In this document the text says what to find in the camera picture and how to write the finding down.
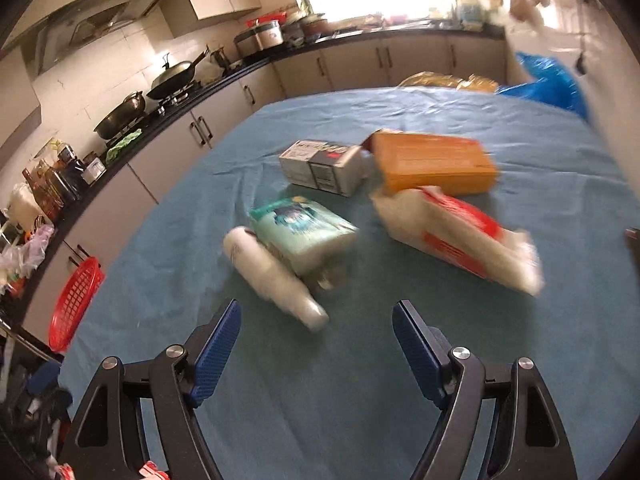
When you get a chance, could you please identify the dark cooking pot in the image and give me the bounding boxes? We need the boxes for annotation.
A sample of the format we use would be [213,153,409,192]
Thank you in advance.
[285,12,328,43]

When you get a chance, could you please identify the white plastic jug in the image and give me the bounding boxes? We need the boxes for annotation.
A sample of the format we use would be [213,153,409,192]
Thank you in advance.
[7,185,46,231]

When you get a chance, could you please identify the dark frying pan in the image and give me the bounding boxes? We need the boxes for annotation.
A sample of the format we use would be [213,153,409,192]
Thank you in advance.
[93,91,147,140]

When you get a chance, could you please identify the blue plastic bag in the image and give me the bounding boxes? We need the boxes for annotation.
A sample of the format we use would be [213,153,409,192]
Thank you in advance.
[497,52,591,121]

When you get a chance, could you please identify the red basin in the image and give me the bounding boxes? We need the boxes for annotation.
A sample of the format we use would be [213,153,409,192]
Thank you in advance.
[245,10,288,28]

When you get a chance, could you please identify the blue tablecloth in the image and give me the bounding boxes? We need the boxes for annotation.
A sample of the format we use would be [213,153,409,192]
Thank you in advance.
[57,85,640,480]

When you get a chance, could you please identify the green cloth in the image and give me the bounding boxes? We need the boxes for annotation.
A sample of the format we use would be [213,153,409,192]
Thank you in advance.
[105,129,143,163]

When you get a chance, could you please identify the black wok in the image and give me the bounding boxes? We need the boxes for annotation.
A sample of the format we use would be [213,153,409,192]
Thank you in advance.
[146,50,211,100]

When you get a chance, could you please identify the white plastic bottle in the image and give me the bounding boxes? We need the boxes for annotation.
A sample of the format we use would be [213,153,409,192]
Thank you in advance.
[223,226,330,331]

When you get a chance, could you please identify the gas stove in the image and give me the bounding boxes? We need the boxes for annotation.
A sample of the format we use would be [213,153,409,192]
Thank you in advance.
[150,85,206,116]

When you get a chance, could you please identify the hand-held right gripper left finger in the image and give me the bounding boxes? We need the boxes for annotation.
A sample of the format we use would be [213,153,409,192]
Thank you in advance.
[59,298,242,480]

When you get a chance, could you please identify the crumpled plastic bags on counter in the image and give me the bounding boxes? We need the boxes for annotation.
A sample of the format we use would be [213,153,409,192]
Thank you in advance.
[0,225,53,286]

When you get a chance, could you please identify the red plastic basket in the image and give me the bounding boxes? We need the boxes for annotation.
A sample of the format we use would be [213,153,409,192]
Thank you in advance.
[49,256,106,353]

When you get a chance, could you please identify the grey barcode box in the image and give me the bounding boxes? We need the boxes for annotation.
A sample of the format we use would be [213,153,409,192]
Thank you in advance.
[279,140,371,197]

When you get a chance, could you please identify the range hood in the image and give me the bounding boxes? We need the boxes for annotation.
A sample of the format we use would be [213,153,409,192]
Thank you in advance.
[2,0,183,76]

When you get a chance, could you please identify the orange medicine box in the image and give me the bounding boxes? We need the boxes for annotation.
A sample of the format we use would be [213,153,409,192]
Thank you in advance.
[369,131,501,196]

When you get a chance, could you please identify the steel rice cooker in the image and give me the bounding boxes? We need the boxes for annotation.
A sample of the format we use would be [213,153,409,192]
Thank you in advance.
[235,20,285,58]

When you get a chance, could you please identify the group of condiment bottles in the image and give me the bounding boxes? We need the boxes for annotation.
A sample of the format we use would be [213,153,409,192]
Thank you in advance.
[22,140,107,221]

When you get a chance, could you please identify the yellow plastic bag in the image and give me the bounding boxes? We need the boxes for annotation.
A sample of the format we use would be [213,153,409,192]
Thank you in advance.
[400,71,501,93]

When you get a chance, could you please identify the teal tissue packet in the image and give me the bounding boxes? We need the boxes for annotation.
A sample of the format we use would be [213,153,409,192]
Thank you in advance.
[249,198,360,275]

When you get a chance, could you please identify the red and white packaging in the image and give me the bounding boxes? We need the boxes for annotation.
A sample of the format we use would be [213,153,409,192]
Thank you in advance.
[371,185,543,295]

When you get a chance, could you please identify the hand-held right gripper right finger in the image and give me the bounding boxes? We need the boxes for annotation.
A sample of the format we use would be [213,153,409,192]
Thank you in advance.
[391,300,577,480]

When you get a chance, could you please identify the beige base cabinets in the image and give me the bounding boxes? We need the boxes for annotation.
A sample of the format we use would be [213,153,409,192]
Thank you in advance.
[25,35,508,331]

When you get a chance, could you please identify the black kitchen countertop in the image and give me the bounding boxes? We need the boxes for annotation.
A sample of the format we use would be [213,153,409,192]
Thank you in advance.
[0,25,506,311]

